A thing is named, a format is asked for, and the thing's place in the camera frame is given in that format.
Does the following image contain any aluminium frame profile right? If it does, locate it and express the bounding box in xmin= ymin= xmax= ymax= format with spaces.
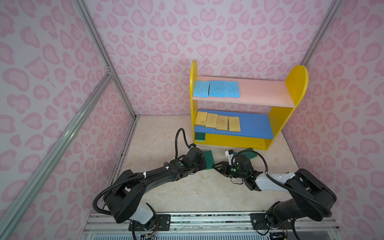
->
xmin=300 ymin=0 xmax=345 ymax=67

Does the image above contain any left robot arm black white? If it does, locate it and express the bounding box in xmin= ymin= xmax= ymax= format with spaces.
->
xmin=93 ymin=145 xmax=207 ymax=230

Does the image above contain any yellow sponge floor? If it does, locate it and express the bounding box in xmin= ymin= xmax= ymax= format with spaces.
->
xmin=229 ymin=117 xmax=241 ymax=132
xmin=216 ymin=115 xmax=229 ymax=131

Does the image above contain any yellow sponge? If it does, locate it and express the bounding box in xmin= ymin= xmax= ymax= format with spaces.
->
xmin=205 ymin=113 xmax=218 ymax=129

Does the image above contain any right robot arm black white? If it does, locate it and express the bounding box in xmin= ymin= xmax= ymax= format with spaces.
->
xmin=213 ymin=154 xmax=337 ymax=229

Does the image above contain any yellow sponge shelf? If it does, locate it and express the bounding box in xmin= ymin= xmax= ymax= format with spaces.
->
xmin=195 ymin=111 xmax=208 ymax=126

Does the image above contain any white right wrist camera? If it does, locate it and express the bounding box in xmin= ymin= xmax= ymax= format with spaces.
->
xmin=225 ymin=150 xmax=235 ymax=165

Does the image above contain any blue sponge floor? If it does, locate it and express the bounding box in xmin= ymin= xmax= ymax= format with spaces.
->
xmin=209 ymin=81 xmax=226 ymax=98
xmin=224 ymin=81 xmax=240 ymax=98

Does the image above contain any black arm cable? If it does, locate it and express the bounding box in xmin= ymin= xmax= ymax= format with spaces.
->
xmin=92 ymin=128 xmax=193 ymax=216
xmin=230 ymin=149 xmax=333 ymax=218

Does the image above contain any aluminium frame profile left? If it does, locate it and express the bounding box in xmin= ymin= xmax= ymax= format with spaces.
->
xmin=1 ymin=1 xmax=132 ymax=240

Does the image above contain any yellow wooden shelf unit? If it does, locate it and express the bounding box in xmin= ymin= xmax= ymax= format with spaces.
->
xmin=190 ymin=60 xmax=309 ymax=151

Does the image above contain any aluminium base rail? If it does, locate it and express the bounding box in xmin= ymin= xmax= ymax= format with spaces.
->
xmin=81 ymin=212 xmax=344 ymax=240

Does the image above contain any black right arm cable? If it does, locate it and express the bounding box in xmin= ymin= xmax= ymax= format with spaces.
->
xmin=230 ymin=149 xmax=333 ymax=218

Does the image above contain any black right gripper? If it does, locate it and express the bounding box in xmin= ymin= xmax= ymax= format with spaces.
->
xmin=211 ymin=161 xmax=247 ymax=180

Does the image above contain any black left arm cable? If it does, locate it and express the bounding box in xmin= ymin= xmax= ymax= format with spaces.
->
xmin=92 ymin=128 xmax=193 ymax=216

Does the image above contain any green scouring pad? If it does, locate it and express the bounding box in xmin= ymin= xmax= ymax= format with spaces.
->
xmin=240 ymin=148 xmax=258 ymax=160
xmin=195 ymin=133 xmax=206 ymax=142
xmin=203 ymin=150 xmax=215 ymax=170

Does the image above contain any aluminium frame profile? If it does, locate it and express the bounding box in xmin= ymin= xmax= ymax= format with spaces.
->
xmin=1 ymin=1 xmax=132 ymax=240
xmin=300 ymin=0 xmax=345 ymax=67

